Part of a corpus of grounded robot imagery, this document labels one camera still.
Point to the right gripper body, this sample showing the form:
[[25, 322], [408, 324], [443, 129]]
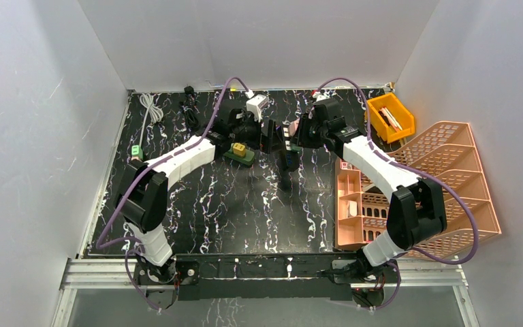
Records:
[[311, 133]]

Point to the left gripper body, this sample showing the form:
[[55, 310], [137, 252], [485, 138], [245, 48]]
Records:
[[267, 133]]

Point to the green power strip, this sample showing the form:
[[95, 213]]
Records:
[[245, 157]]

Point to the pink usb plug adapter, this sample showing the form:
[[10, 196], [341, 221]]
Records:
[[293, 127]]

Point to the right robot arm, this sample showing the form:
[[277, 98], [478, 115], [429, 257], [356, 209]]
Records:
[[416, 204]]

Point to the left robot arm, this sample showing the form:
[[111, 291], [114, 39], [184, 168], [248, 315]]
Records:
[[144, 191]]

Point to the green plug on black strip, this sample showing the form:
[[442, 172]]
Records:
[[137, 153]]

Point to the yellow storage bin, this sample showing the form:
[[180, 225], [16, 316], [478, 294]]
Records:
[[390, 119]]

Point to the pink compartment organizer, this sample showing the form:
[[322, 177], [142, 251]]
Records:
[[361, 209]]

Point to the pink tiered file rack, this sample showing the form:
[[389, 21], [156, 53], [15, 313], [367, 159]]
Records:
[[447, 154]]

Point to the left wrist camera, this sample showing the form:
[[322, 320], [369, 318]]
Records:
[[256, 105]]

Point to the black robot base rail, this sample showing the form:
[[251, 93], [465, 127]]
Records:
[[335, 276]]

